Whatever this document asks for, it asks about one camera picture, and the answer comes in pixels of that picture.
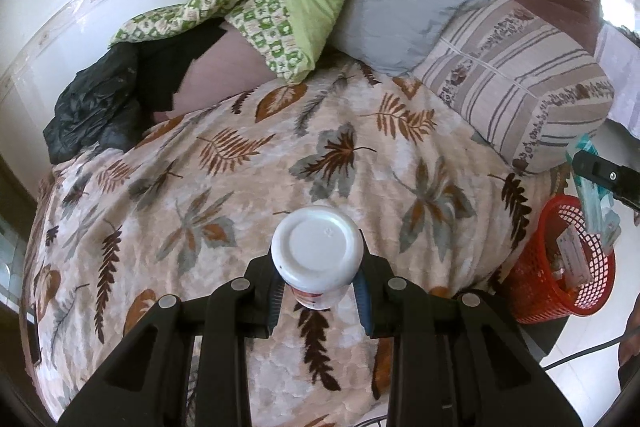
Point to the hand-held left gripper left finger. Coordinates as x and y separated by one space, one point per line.
274 302

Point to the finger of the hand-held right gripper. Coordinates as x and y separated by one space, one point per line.
600 169

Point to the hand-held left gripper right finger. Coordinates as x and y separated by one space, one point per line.
361 307

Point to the pale green packet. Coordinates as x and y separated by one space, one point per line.
597 212

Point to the white lidded jar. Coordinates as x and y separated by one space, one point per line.
317 247

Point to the white carton box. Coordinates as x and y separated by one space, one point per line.
570 254

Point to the red plastic basket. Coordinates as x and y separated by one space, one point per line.
545 279

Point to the white patterned cloth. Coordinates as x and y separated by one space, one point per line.
617 77

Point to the striped beige pillow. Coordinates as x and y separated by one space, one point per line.
510 87

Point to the leaf printed blanket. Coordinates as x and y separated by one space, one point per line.
200 167

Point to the pink pillow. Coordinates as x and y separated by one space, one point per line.
220 72

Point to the grey pillow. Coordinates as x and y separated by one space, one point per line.
400 7

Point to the black cloth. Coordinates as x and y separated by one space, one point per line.
165 67

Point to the black puffer jacket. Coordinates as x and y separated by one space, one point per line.
90 107

